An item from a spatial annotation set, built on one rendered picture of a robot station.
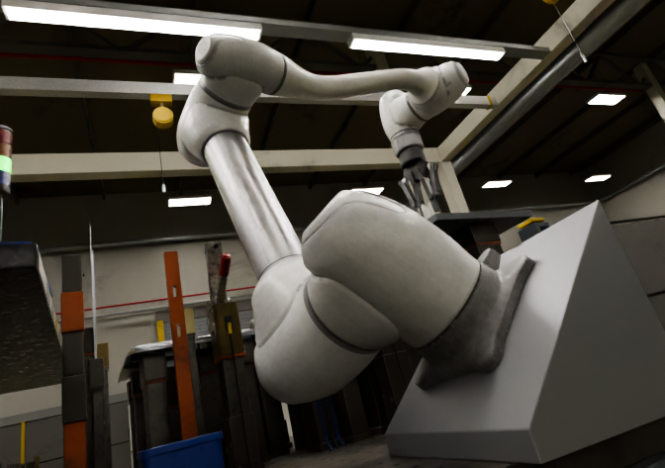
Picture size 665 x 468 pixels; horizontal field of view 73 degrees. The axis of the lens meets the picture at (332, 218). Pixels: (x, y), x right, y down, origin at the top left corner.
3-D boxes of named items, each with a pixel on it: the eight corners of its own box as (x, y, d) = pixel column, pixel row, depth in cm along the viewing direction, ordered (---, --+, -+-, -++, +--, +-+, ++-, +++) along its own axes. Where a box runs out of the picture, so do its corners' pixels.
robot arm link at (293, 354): (333, 359, 59) (258, 437, 69) (410, 346, 70) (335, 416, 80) (187, 60, 102) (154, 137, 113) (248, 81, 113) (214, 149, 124)
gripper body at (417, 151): (428, 148, 134) (438, 175, 131) (406, 162, 139) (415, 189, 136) (415, 142, 129) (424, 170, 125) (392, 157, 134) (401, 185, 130)
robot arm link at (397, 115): (380, 142, 136) (414, 118, 127) (367, 101, 141) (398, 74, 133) (403, 149, 143) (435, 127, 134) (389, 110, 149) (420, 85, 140)
